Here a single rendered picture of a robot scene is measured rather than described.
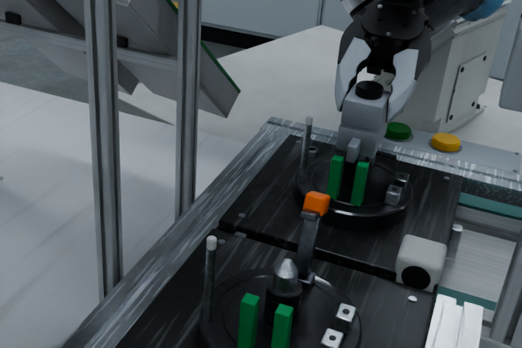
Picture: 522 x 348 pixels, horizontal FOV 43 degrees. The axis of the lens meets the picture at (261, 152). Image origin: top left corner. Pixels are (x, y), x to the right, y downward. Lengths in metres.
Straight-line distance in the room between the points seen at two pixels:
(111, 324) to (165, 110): 0.66
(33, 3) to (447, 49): 0.66
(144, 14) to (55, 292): 0.33
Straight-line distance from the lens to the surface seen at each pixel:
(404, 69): 0.76
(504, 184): 0.92
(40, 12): 0.82
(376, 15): 0.80
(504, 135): 1.32
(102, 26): 0.58
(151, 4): 0.72
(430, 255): 0.69
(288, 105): 1.28
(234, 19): 4.06
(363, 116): 0.72
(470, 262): 0.83
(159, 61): 0.77
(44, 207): 0.96
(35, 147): 1.12
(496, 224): 0.89
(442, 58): 1.16
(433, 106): 1.18
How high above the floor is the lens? 1.38
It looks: 28 degrees down
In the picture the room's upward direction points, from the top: 5 degrees clockwise
